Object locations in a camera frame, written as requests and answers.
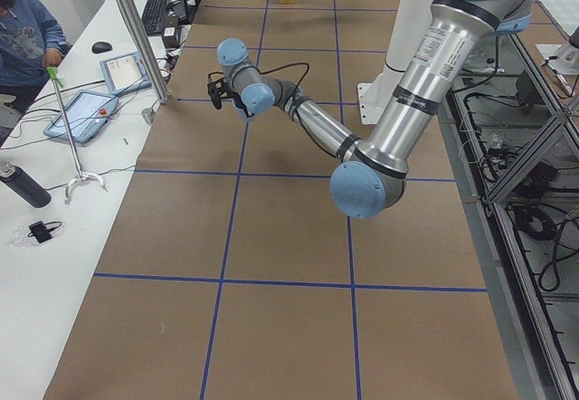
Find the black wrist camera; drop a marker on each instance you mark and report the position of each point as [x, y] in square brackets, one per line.
[216, 89]

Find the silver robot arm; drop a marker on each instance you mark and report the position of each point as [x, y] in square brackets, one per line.
[372, 172]

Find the upper blue teach pendant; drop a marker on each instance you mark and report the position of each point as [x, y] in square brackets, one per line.
[125, 73]

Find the black water bottle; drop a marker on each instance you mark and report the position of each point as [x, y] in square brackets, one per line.
[23, 185]

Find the lower blue teach pendant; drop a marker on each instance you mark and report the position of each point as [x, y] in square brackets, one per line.
[88, 112]

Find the black computer mouse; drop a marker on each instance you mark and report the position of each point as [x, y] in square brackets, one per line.
[101, 47]

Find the aluminium frame post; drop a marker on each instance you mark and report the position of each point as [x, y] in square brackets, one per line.
[131, 18]

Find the person in blue hoodie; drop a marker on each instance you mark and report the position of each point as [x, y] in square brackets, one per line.
[32, 40]

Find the black keyboard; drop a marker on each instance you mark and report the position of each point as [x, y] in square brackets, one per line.
[153, 16]

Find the small black adapter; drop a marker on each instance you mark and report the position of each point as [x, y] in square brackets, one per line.
[42, 231]

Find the metal reacher grabber tool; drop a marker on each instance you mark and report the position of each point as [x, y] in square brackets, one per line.
[82, 176]

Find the blue teach pendant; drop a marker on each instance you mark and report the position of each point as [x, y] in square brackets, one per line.
[125, 73]
[88, 112]

